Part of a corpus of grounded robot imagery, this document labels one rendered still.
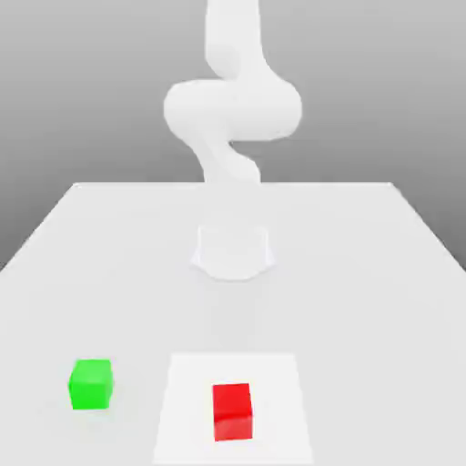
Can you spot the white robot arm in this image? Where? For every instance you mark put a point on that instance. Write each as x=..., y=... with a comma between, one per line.
x=233, y=109

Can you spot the small green cube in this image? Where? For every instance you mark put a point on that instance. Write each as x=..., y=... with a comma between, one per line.
x=91, y=384

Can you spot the small red cube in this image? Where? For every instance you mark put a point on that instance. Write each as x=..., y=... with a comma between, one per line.
x=232, y=411

